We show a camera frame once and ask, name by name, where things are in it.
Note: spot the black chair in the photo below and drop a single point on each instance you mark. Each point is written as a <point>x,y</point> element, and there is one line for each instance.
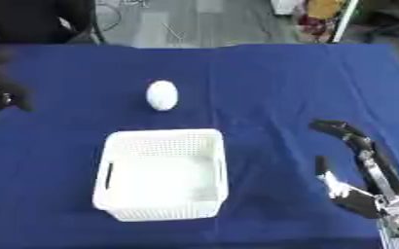
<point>393,22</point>

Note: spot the white plastic basket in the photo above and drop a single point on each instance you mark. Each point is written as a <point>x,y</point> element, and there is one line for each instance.
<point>162,175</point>

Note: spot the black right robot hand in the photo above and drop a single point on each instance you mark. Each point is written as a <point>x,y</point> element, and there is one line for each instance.
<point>373,168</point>

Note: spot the white egg-shaped object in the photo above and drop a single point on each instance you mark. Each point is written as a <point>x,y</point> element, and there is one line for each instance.
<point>162,95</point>

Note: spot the white pole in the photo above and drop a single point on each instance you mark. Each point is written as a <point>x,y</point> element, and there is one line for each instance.
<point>345,20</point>

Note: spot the red and yellow bag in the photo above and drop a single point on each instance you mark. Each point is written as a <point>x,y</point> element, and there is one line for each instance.
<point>317,16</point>

